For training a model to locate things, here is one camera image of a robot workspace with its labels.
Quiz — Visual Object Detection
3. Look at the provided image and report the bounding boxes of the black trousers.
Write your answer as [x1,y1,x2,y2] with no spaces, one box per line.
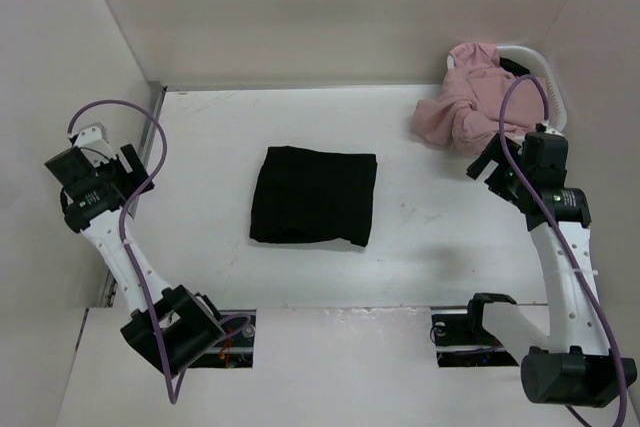
[249,146,378,248]

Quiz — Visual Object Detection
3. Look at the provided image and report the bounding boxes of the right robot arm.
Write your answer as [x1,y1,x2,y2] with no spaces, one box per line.
[463,132,620,408]

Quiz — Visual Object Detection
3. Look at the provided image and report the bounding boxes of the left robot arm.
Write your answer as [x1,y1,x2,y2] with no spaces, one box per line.
[45,144,225,379]

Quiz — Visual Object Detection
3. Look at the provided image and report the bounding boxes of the pink trousers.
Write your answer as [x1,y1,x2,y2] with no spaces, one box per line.
[412,42,516,156]

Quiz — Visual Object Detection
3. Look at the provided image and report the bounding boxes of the white plastic laundry basket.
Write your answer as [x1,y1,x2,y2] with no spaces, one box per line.
[494,45,568,141]

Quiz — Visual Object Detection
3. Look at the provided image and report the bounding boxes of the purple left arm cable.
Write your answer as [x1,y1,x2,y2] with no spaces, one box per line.
[67,99,251,405]

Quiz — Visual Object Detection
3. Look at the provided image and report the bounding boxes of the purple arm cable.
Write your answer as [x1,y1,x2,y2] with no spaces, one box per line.
[67,99,251,405]
[498,73,628,427]

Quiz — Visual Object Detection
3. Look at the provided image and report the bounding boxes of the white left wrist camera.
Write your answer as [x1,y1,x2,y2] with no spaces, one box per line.
[67,122,116,167]

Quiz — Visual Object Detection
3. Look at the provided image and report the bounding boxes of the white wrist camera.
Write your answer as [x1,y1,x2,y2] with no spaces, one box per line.
[67,122,116,167]
[535,122,564,137]

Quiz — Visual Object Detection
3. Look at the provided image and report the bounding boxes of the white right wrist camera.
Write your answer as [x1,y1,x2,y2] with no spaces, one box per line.
[535,122,564,137]

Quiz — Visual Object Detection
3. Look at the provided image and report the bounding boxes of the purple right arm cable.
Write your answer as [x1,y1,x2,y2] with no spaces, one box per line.
[498,73,628,427]

